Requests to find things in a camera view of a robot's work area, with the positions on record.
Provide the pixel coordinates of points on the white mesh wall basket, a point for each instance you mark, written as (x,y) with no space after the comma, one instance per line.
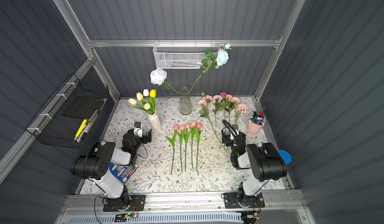
(183,54)

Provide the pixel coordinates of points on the large pink rose stem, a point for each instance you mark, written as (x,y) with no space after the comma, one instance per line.
(234,101)

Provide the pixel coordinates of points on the white rose stem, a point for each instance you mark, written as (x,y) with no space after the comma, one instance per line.
(159,76)

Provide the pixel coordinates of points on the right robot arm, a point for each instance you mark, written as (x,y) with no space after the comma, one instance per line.
(266,162)

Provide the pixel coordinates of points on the single pink tulip stem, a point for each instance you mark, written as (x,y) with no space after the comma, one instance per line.
(193,131)

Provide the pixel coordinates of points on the pale pink rose stem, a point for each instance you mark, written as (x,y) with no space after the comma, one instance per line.
(240,110)

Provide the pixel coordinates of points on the pink peony stem with bud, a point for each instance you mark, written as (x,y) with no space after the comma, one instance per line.
(204,104)

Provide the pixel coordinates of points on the black notebook in basket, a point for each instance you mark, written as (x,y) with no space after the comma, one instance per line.
(83,108)

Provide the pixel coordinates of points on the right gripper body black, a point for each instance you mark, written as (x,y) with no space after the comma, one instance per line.
(227,138)

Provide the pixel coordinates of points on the clear jar blue lid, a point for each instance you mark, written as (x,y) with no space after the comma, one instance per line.
(286,156)

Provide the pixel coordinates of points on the hot pink rose stem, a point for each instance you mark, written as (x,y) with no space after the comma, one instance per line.
(224,108)

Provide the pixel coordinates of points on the white ribbed ceramic vase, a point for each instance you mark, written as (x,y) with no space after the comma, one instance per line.
(155,122)

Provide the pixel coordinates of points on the black wire wall basket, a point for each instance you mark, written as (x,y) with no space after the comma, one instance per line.
(66,120)

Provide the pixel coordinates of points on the yellow marker in basket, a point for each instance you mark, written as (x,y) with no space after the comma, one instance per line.
(81,128)

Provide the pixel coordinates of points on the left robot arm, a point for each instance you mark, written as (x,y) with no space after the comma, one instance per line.
(93,165)

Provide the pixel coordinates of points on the tulip bouquet pink and yellow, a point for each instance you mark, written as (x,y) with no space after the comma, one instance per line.
(145,101)

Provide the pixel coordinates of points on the pink carnation stem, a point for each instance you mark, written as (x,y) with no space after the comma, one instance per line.
(218,105)

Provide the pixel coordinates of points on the light blue rose stem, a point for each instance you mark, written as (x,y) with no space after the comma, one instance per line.
(213,61)

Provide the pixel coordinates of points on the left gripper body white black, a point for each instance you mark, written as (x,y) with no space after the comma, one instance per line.
(145,135)

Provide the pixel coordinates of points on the clear ribbed glass vase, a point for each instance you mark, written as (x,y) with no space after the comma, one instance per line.
(185,106)

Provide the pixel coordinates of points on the blue illustrated book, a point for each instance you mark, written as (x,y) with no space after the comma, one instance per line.
(123,172)

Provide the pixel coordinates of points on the pink pen bucket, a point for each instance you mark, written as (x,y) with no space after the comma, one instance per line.
(256,122)

